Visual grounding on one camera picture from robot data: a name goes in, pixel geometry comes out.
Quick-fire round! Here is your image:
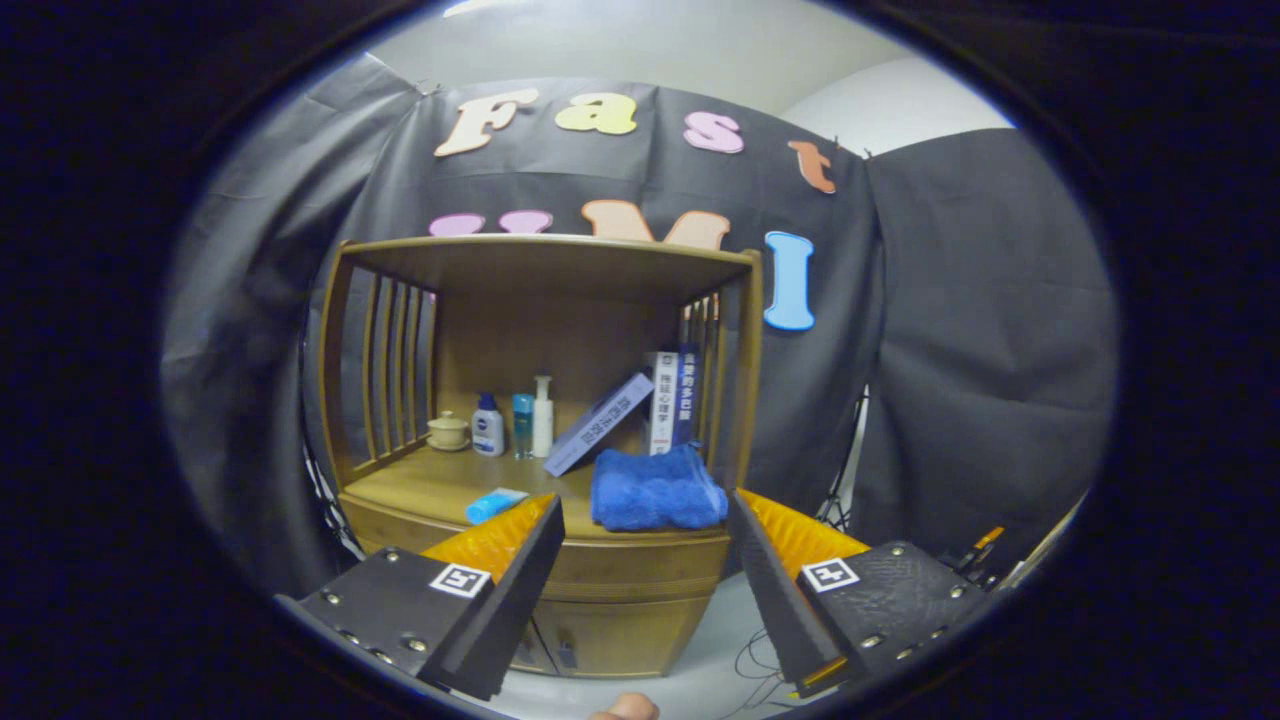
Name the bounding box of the orange and black device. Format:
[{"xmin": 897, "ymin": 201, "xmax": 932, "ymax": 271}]
[{"xmin": 960, "ymin": 525, "xmax": 1011, "ymax": 576}]

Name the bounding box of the blue towel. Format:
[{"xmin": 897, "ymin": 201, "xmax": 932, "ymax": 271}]
[{"xmin": 589, "ymin": 443, "xmax": 730, "ymax": 532}]

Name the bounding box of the light blue cosmetic tube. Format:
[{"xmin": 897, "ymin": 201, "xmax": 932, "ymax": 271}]
[{"xmin": 464, "ymin": 487, "xmax": 530, "ymax": 526}]

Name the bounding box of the black floor cable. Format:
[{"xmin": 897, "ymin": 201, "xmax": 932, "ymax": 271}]
[{"xmin": 735, "ymin": 628, "xmax": 796, "ymax": 706}]

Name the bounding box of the white lotion bottle blue cap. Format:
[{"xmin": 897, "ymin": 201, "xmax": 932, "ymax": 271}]
[{"xmin": 471, "ymin": 392, "xmax": 507, "ymax": 458}]

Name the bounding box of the dark blue book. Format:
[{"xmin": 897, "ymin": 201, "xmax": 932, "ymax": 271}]
[{"xmin": 676, "ymin": 345, "xmax": 701, "ymax": 449}]

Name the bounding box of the wooden drawer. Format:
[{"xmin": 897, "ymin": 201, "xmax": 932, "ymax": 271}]
[{"xmin": 340, "ymin": 492, "xmax": 736, "ymax": 603}]

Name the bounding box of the white spine book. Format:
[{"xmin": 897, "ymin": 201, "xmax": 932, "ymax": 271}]
[{"xmin": 648, "ymin": 352, "xmax": 681, "ymax": 456}]

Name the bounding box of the wooden cabinet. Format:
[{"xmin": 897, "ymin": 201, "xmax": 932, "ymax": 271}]
[{"xmin": 318, "ymin": 235, "xmax": 764, "ymax": 681}]

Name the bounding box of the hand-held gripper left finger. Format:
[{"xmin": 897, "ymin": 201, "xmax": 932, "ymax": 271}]
[{"xmin": 275, "ymin": 493, "xmax": 567, "ymax": 703}]

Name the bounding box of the white pump bottle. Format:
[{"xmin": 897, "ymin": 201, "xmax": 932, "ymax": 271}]
[{"xmin": 532, "ymin": 375, "xmax": 555, "ymax": 459}]

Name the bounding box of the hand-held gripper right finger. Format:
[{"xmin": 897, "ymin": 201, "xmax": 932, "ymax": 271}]
[{"xmin": 726, "ymin": 487, "xmax": 993, "ymax": 701}]

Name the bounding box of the wooden countertop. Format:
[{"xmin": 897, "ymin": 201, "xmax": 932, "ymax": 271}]
[{"xmin": 340, "ymin": 445, "xmax": 731, "ymax": 541}]

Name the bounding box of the lavender book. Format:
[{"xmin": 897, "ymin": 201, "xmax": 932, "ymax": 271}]
[{"xmin": 543, "ymin": 372, "xmax": 656, "ymax": 478}]

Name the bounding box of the black backdrop cloth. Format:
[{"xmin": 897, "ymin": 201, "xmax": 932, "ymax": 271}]
[{"xmin": 160, "ymin": 55, "xmax": 1119, "ymax": 601}]

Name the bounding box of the wooden cabinet door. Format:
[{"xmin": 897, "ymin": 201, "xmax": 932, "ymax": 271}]
[
  {"xmin": 540, "ymin": 598, "xmax": 716, "ymax": 679},
  {"xmin": 505, "ymin": 615, "xmax": 549, "ymax": 673}
]

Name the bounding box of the beige lidded teacup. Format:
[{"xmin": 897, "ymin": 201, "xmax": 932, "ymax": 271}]
[{"xmin": 426, "ymin": 410, "xmax": 471, "ymax": 453}]

